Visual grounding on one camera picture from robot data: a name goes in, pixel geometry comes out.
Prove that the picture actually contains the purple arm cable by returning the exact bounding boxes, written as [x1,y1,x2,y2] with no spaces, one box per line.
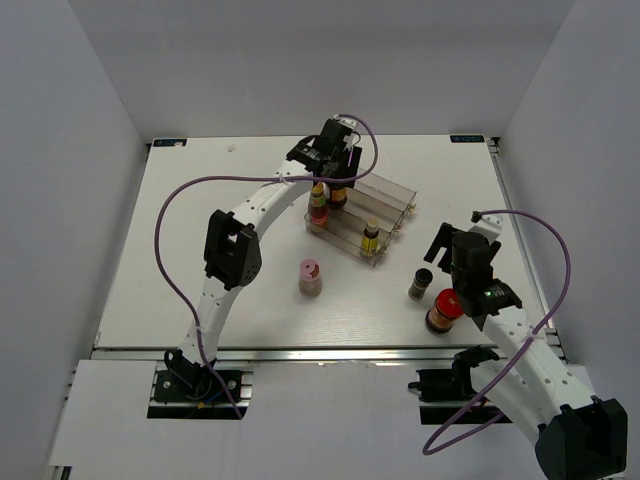
[422,209,572,456]
[153,113,379,420]

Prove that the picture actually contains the clear tiered organizer rack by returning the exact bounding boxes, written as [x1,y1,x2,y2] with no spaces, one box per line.
[304,174,416,266]

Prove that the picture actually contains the right blue logo sticker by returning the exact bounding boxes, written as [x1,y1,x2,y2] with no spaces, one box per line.
[449,134,486,144]

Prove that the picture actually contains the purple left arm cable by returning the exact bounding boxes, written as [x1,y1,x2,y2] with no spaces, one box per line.
[153,113,379,420]

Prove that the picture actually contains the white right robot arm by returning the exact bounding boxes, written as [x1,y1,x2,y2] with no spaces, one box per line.
[424,210,628,479]

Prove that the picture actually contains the yellow cap sauce bottle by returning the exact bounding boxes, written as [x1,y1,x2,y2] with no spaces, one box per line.
[308,182,329,234]

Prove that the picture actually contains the black cap pepper shaker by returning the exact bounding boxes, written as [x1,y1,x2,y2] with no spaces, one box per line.
[408,268,433,301]

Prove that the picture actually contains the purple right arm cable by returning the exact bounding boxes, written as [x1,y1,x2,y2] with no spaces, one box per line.
[422,209,572,456]

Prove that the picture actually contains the pink cap spice shaker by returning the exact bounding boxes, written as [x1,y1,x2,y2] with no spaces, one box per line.
[298,259,323,298]

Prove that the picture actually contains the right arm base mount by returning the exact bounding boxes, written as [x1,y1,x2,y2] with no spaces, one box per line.
[407,345,503,426]

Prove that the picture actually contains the red lid dark sauce jar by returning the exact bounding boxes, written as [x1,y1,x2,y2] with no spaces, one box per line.
[327,184,348,209]

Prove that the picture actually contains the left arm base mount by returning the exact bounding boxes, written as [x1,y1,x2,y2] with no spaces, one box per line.
[147,349,250,420]

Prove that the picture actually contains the left blue logo sticker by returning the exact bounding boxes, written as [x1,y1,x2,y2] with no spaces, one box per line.
[152,138,187,148]

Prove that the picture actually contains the blue logo sticker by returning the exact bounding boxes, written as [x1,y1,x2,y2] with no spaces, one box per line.
[449,134,486,144]
[152,138,187,148]

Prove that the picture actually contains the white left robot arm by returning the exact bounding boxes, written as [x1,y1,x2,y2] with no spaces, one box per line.
[169,114,364,399]

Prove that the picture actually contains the small yellow label bottle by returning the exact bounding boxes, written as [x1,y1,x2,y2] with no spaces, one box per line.
[360,216,380,257]

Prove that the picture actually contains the red lid chili jar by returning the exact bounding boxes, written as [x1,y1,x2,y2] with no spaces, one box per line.
[425,288,464,334]

